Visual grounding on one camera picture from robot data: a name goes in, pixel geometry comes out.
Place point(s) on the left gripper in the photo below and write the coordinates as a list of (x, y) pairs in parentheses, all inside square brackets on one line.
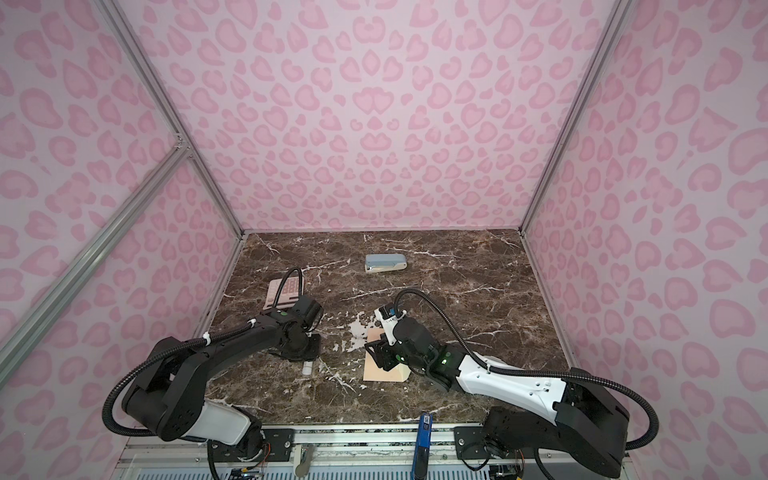
[(314, 354)]

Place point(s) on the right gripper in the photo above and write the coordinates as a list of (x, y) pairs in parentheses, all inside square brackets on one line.
[(381, 351)]

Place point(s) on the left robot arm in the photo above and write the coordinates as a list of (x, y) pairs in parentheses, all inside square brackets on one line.
[(164, 396)]

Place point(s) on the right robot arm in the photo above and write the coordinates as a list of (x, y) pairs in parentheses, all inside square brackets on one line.
[(573, 416)]

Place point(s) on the pink calculator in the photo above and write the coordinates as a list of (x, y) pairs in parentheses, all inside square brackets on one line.
[(289, 294)]

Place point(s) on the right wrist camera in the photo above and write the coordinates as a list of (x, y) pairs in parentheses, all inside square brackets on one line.
[(388, 316)]

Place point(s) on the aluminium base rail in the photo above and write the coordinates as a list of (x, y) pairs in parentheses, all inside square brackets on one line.
[(346, 451)]

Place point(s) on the blue tool on rail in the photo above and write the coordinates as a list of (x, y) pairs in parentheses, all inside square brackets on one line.
[(420, 463)]

